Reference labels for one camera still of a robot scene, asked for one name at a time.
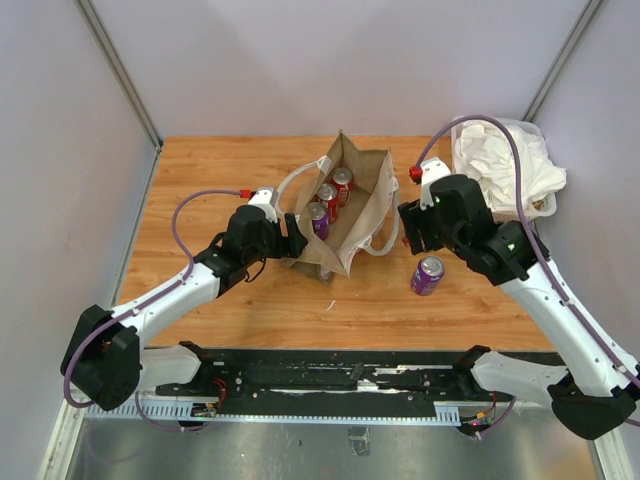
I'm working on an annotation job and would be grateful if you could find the red cola can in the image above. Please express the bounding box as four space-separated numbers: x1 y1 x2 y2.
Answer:
316 183 340 224
331 167 353 207

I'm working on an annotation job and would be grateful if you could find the red cola can back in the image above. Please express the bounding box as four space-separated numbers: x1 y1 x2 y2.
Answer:
331 167 353 207

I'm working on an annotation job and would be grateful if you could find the purple cable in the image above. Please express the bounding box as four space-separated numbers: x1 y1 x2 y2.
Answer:
408 115 640 426
62 187 251 432

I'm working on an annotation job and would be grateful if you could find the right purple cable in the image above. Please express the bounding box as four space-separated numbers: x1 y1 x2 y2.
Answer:
408 115 640 426

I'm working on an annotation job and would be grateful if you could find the crumpled white cloth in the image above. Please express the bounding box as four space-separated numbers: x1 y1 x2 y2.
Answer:
455 118 568 214

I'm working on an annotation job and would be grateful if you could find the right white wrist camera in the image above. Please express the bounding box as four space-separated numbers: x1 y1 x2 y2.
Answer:
419 157 451 210

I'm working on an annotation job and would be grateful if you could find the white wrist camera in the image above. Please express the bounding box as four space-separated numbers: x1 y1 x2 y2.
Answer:
419 157 451 210
248 187 278 224

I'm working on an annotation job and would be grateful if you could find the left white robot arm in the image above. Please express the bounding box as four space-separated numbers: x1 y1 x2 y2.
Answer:
61 205 307 411

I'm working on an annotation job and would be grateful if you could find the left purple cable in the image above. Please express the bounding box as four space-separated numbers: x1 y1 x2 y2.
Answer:
62 187 251 432

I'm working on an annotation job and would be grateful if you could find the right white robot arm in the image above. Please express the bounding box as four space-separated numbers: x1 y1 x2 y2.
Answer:
398 174 639 440

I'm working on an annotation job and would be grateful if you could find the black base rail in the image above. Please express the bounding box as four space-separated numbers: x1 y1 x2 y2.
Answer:
153 348 499 403

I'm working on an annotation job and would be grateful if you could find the purple soda can left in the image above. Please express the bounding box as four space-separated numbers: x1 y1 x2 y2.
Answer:
307 202 329 240

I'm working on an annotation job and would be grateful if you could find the purple soda can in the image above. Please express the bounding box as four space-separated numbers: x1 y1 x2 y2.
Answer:
410 256 445 296
307 202 329 240

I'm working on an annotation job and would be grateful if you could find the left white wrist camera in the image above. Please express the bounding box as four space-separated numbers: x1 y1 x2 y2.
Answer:
248 187 278 224

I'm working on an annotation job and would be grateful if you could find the purple soda can front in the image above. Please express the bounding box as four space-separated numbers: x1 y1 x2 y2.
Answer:
410 256 445 296

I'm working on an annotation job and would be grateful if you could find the burlap canvas bag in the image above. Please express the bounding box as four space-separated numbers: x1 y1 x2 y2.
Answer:
277 133 400 283

